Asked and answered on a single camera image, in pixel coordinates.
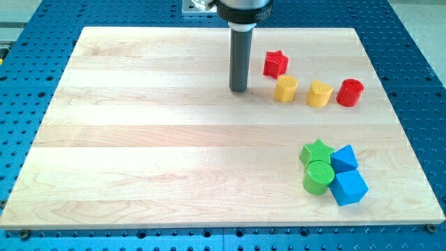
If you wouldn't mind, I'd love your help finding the light wooden board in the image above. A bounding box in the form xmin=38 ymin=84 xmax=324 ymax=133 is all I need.
xmin=1 ymin=27 xmax=445 ymax=230

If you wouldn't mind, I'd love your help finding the red cylinder block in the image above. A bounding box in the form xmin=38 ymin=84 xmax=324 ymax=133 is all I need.
xmin=336 ymin=79 xmax=364 ymax=107

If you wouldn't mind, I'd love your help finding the blue cube block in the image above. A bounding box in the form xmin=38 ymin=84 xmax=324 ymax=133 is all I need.
xmin=330 ymin=170 xmax=369 ymax=206

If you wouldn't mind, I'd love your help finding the yellow hexagon block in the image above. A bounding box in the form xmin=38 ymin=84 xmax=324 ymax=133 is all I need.
xmin=274 ymin=75 xmax=298 ymax=102

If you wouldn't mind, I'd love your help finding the silver metal mounting plate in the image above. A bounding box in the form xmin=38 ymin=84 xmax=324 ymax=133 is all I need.
xmin=181 ymin=0 xmax=217 ymax=14

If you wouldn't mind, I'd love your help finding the red star block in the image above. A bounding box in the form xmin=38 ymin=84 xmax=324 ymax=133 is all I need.
xmin=263 ymin=50 xmax=289 ymax=79

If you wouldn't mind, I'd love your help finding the yellow heart block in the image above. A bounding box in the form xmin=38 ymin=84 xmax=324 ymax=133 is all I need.
xmin=307 ymin=79 xmax=334 ymax=107

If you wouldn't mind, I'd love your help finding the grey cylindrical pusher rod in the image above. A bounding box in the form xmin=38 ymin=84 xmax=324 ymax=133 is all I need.
xmin=229 ymin=29 xmax=252 ymax=92

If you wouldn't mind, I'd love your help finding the green cylinder block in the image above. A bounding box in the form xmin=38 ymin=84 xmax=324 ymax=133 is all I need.
xmin=302 ymin=160 xmax=335 ymax=195

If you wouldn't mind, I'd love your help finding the green star block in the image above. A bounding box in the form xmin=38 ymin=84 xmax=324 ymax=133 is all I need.
xmin=299 ymin=139 xmax=335 ymax=169

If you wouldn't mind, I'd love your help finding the blue triangular prism block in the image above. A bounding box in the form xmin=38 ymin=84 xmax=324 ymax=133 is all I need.
xmin=330 ymin=145 xmax=358 ymax=174

